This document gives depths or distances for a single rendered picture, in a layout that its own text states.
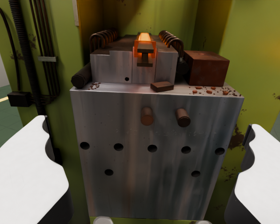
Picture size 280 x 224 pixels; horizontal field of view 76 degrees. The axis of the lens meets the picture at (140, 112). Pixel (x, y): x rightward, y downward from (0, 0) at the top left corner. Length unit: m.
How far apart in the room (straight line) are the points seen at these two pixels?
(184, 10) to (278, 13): 0.39
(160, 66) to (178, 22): 0.50
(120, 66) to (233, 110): 0.27
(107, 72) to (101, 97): 0.07
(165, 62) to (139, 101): 0.11
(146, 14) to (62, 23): 0.42
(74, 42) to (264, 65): 0.58
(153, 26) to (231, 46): 0.40
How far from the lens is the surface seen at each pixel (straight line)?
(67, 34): 0.60
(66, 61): 0.62
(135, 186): 0.56
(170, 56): 0.43
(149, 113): 0.38
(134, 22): 0.90
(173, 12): 0.91
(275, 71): 0.71
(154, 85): 0.40
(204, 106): 0.42
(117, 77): 0.44
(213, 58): 0.47
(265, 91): 0.72
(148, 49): 0.32
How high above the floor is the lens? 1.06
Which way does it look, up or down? 28 degrees down
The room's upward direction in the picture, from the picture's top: 2 degrees clockwise
